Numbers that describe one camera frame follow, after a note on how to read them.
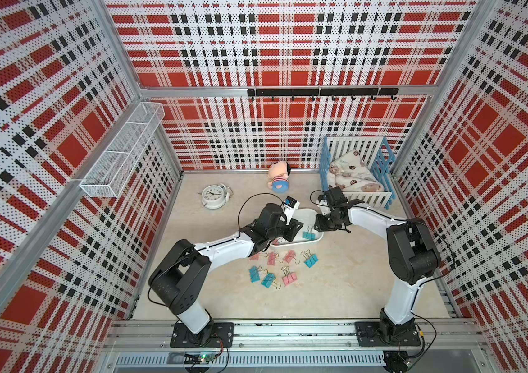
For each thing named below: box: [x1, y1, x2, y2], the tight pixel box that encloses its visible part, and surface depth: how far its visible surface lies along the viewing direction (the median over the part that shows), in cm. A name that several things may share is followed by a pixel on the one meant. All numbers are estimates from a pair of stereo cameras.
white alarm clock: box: [201, 182, 230, 210], surface depth 109 cm
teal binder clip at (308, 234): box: [302, 226, 316, 241], surface depth 98 cm
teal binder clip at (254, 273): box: [248, 264, 263, 283], surface depth 87 cm
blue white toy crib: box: [319, 135, 396, 210], surface depth 114 cm
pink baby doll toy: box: [267, 160, 291, 194], surface depth 113 cm
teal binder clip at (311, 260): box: [303, 253, 320, 269], surface depth 91 cm
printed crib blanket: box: [328, 149, 385, 192], surface depth 117 cm
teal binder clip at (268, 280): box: [260, 268, 282, 290], surface depth 86 cm
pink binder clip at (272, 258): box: [268, 251, 277, 266], surface depth 92 cm
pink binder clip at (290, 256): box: [284, 249, 297, 264], surface depth 92 cm
